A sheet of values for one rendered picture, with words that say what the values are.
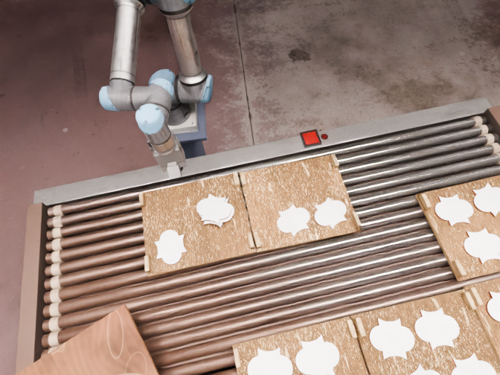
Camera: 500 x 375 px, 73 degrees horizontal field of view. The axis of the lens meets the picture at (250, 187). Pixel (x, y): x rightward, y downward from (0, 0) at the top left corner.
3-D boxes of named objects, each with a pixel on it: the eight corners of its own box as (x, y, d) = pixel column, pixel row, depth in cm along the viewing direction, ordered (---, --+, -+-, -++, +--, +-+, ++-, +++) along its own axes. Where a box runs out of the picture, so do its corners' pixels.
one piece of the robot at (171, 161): (149, 164, 104) (165, 187, 119) (178, 157, 104) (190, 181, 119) (145, 133, 109) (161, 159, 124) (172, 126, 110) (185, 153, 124)
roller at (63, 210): (53, 210, 145) (47, 204, 140) (477, 119, 159) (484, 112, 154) (53, 220, 143) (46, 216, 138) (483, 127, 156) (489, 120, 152)
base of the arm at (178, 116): (158, 105, 164) (150, 90, 156) (188, 97, 165) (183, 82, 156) (161, 129, 158) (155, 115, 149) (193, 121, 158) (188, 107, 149)
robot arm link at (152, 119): (163, 100, 98) (158, 124, 94) (173, 123, 107) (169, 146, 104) (137, 100, 98) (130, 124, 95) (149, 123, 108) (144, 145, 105)
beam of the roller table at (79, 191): (42, 196, 150) (33, 190, 145) (478, 104, 165) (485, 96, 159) (41, 213, 146) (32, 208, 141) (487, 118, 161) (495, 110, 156)
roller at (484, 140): (53, 231, 140) (45, 227, 136) (489, 136, 154) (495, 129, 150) (52, 242, 138) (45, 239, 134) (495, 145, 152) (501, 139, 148)
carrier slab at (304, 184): (239, 174, 144) (239, 172, 143) (332, 155, 147) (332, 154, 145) (257, 253, 129) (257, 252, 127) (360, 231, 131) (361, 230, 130)
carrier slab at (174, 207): (140, 194, 142) (140, 193, 140) (237, 174, 144) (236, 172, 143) (148, 277, 126) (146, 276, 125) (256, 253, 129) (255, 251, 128)
